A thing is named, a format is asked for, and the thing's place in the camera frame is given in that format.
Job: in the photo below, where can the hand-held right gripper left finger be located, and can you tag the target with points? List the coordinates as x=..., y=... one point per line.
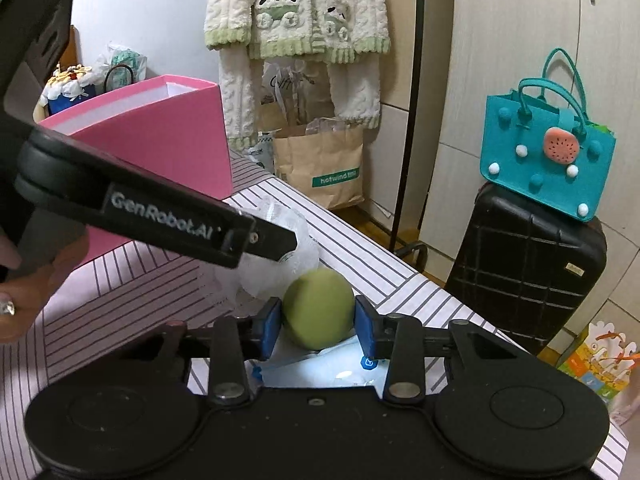
x=272, y=327

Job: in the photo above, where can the green round sponge ball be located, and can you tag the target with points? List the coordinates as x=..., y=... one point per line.
x=320, y=305

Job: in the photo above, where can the blue white wet wipes pack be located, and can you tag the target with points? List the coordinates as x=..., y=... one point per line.
x=320, y=372

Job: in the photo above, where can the colourful cartoon gift bag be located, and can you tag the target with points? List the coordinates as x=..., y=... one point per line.
x=600, y=365

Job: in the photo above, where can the teal felt tote bag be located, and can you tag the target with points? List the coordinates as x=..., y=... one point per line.
x=520, y=160

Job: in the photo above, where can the black hard suitcase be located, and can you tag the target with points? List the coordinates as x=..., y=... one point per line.
x=515, y=270

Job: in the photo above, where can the pink cardboard box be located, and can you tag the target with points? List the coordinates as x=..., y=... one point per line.
x=165, y=150

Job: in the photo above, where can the person's left hand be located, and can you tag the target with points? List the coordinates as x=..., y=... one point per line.
x=35, y=300

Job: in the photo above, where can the white plastic bag ball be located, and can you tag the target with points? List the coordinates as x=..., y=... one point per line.
x=280, y=280

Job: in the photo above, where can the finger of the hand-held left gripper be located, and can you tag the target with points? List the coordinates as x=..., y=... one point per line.
x=165, y=210

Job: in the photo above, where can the beige wardrobe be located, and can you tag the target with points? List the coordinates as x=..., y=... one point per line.
x=500, y=20

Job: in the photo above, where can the brown paper bag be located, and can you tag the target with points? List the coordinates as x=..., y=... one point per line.
x=320, y=165

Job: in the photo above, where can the pink striped bed sheet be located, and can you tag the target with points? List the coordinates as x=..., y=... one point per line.
x=357, y=257

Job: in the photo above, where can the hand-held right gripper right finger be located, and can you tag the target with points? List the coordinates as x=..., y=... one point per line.
x=364, y=327

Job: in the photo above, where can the white flower bouquet blue box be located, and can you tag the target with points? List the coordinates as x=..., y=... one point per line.
x=70, y=85

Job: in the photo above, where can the black clothes rack pole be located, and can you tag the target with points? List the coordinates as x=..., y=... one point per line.
x=412, y=85

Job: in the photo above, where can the white green plastic bag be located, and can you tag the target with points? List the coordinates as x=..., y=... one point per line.
x=125, y=60

